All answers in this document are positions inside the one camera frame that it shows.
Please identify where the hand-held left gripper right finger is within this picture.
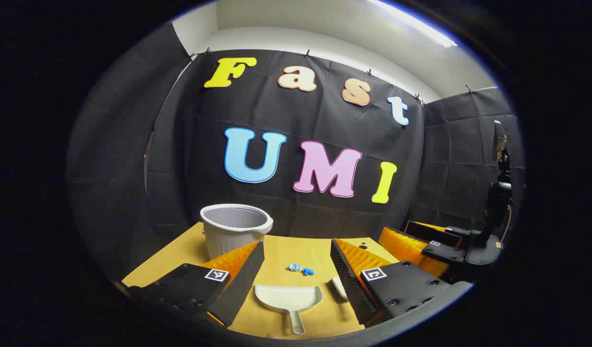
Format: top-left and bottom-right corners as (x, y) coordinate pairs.
(329, 237), (454, 327)

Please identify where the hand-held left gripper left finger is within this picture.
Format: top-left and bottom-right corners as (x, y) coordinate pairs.
(125, 241), (266, 328)

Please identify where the white plastic dustpan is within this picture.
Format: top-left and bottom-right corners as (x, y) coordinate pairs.
(255, 284), (323, 335)

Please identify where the white ribbed garbage bin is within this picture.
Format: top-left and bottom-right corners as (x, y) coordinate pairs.
(200, 203), (274, 261)

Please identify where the wooden desktop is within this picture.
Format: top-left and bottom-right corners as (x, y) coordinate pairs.
(121, 222), (402, 340)

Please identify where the black backdrop cloth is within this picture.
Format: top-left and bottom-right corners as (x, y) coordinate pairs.
(67, 22), (526, 290)

